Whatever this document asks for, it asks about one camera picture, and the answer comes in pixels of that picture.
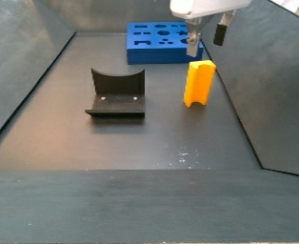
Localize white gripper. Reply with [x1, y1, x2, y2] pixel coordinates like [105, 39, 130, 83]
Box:
[170, 0, 252, 57]

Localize yellow arch block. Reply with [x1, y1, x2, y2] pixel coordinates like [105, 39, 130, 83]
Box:
[184, 60, 216, 107]

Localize blue shape-sorting board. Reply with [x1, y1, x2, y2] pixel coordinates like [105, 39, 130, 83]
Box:
[126, 22, 204, 65]

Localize black curved fixture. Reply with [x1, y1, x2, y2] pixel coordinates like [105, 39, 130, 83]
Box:
[85, 70, 145, 118]

